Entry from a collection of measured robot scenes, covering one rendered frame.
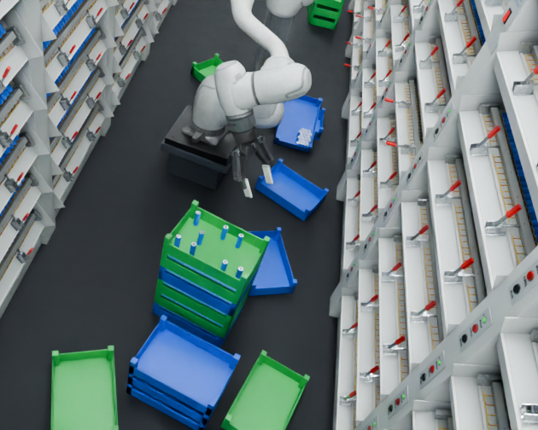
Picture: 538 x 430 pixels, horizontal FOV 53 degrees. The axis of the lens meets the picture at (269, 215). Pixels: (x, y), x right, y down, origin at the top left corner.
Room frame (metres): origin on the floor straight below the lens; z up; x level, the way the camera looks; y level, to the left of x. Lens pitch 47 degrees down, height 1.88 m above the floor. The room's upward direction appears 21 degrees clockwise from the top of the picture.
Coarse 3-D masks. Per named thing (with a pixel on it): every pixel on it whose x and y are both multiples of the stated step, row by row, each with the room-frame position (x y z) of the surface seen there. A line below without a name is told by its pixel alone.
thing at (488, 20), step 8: (480, 0) 1.64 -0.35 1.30; (488, 0) 1.59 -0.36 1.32; (496, 0) 1.60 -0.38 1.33; (504, 0) 1.63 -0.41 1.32; (480, 8) 1.62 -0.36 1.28; (488, 8) 1.58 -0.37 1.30; (496, 8) 1.58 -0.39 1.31; (504, 8) 1.57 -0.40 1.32; (480, 16) 1.61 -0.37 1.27; (488, 16) 1.53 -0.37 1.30; (496, 16) 1.44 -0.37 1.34; (488, 24) 1.49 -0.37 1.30; (488, 32) 1.47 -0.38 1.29
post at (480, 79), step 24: (528, 0) 1.35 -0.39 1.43; (528, 24) 1.36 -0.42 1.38; (480, 72) 1.37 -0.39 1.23; (456, 96) 1.42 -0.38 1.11; (456, 120) 1.35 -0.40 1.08; (432, 144) 1.38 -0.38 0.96; (456, 144) 1.36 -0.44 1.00; (408, 168) 1.44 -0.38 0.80; (336, 288) 1.43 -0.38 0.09; (336, 312) 1.36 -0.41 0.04
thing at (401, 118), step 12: (396, 72) 2.04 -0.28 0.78; (408, 72) 2.05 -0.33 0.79; (396, 84) 2.03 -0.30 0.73; (396, 96) 1.94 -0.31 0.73; (396, 108) 1.86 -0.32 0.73; (396, 120) 1.79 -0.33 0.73; (408, 120) 1.79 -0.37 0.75; (396, 132) 1.76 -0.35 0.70; (408, 144) 1.65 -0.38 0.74; (420, 144) 1.65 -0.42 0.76; (408, 156) 1.58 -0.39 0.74
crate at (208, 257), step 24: (192, 216) 1.25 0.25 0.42; (216, 216) 1.26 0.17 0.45; (168, 240) 1.07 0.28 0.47; (192, 240) 1.16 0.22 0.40; (216, 240) 1.20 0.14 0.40; (264, 240) 1.21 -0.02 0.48; (192, 264) 1.06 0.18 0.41; (216, 264) 1.10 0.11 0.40; (240, 264) 1.13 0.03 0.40; (240, 288) 1.03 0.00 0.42
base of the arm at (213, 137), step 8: (192, 120) 1.90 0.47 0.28; (184, 128) 1.87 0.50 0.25; (192, 128) 1.88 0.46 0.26; (200, 128) 1.86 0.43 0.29; (224, 128) 1.93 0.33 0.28; (192, 136) 1.85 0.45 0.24; (200, 136) 1.83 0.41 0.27; (208, 136) 1.86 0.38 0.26; (216, 136) 1.88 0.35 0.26; (224, 136) 1.92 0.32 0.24; (216, 144) 1.84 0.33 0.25
